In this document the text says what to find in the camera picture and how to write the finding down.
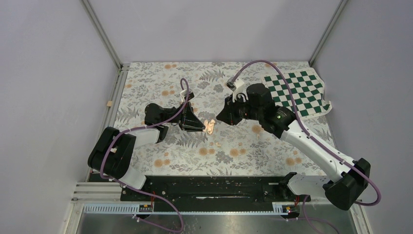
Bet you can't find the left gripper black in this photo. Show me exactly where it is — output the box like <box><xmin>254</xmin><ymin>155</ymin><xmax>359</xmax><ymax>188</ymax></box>
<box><xmin>160</xmin><ymin>102</ymin><xmax>206</xmax><ymax>132</ymax></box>

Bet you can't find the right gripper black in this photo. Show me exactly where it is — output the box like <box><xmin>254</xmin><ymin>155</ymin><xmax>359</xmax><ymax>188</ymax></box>
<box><xmin>216</xmin><ymin>93</ymin><xmax>263</xmax><ymax>126</ymax></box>

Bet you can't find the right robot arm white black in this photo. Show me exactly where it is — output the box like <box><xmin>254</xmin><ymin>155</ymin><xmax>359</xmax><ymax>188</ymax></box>
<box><xmin>216</xmin><ymin>83</ymin><xmax>371</xmax><ymax>211</ymax></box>

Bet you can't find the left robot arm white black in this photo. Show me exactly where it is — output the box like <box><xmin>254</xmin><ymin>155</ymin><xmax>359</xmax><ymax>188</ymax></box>
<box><xmin>88</xmin><ymin>103</ymin><xmax>205</xmax><ymax>200</ymax></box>

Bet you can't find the floral patterned table mat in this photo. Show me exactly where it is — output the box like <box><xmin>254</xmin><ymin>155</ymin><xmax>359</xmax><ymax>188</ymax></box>
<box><xmin>114</xmin><ymin>62</ymin><xmax>333</xmax><ymax>176</ymax></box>

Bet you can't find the green white checkered mat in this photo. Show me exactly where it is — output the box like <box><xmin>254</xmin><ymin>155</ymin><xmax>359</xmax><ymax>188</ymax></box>
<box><xmin>262</xmin><ymin>68</ymin><xmax>333</xmax><ymax>119</ymax></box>

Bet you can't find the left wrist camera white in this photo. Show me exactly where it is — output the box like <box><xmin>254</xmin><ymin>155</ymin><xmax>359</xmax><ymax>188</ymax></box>
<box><xmin>180</xmin><ymin>90</ymin><xmax>194</xmax><ymax>102</ymax></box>

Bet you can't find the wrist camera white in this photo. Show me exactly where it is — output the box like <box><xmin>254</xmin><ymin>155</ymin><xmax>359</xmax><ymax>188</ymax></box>
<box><xmin>180</xmin><ymin>90</ymin><xmax>194</xmax><ymax>102</ymax></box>
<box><xmin>226</xmin><ymin>79</ymin><xmax>245</xmax><ymax>102</ymax></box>

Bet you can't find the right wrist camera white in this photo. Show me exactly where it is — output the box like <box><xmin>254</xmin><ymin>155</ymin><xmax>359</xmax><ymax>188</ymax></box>
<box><xmin>226</xmin><ymin>79</ymin><xmax>245</xmax><ymax>102</ymax></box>

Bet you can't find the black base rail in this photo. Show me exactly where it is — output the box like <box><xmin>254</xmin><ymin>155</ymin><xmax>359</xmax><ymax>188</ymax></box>
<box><xmin>120</xmin><ymin>175</ymin><xmax>304</xmax><ymax>213</ymax></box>

